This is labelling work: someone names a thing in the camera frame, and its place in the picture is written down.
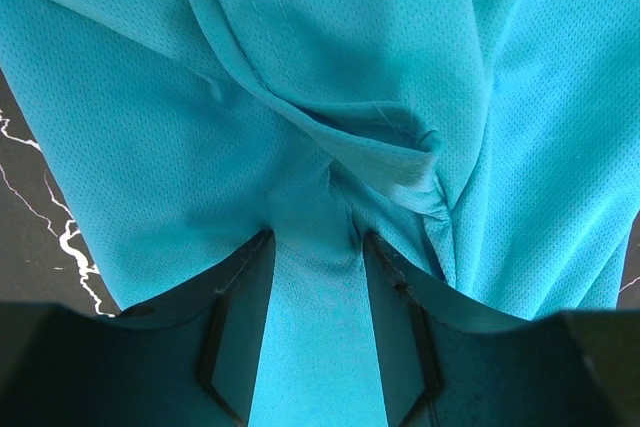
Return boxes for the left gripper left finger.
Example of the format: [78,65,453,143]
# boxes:
[44,231,275,426]

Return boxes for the teal t shirt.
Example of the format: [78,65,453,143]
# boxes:
[1,0,639,426]

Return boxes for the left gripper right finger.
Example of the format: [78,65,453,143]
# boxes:
[362,231,615,426]

